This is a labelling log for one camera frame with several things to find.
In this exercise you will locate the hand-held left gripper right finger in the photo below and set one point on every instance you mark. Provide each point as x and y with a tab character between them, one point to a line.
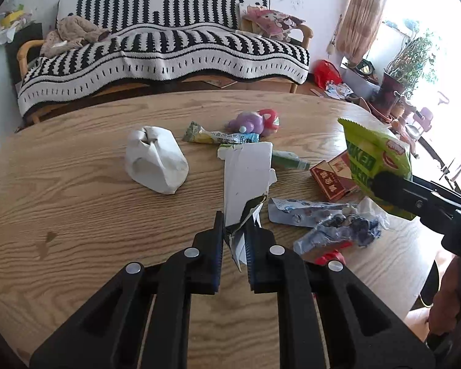
250	265

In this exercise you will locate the potted green plant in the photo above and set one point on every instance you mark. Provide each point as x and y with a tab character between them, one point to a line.
407	61

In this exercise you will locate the yellow and blue snack wrapper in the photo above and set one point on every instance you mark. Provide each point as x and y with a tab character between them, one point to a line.
215	137

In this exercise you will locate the person's right hand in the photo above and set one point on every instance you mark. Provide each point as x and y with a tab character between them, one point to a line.
447	296

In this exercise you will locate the green tube wrapper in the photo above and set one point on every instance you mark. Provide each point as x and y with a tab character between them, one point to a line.
290	159

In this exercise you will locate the torn white paper packet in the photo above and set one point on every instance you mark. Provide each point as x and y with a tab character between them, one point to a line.
244	176

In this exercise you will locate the scattered papers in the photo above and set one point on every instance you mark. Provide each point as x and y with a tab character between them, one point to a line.
338	90

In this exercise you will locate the pink cartoon pillow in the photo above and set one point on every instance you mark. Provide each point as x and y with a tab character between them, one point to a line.
271	21

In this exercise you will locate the red cigarette box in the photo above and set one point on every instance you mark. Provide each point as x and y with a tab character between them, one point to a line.
330	178

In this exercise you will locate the beige patterned curtain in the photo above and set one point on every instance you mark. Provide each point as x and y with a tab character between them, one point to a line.
363	15

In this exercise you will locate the sofa with striped blanket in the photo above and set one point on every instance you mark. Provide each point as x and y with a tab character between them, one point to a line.
169	50

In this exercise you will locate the red plastic bag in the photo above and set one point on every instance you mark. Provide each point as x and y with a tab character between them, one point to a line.
326	73

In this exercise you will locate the green snack packet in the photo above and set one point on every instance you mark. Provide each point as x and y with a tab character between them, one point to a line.
376	150

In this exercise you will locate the purple plastic toy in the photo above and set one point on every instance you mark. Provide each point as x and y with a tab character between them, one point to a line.
247	123

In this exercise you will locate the pile of colourful clutter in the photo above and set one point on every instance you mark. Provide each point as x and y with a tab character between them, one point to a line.
9	21

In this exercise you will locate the crumpled clear plastic wrappers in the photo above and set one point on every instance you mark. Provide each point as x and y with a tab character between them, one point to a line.
322	219

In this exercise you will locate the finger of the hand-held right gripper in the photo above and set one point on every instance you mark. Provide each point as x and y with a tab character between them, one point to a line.
407	198
445	194

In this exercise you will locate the small red wrapper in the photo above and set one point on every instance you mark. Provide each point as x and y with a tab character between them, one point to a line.
330	256

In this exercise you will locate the red and pink toy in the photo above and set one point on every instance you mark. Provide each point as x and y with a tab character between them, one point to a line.
269	121

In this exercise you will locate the crumpled white paper bag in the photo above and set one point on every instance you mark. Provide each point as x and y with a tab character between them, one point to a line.
155	159

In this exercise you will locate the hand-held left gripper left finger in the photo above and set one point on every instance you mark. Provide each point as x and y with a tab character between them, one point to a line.
217	261

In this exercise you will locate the wooden sofa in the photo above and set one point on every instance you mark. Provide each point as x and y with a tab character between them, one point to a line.
199	82

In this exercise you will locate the beige plush toy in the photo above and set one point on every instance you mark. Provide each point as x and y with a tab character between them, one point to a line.
75	34

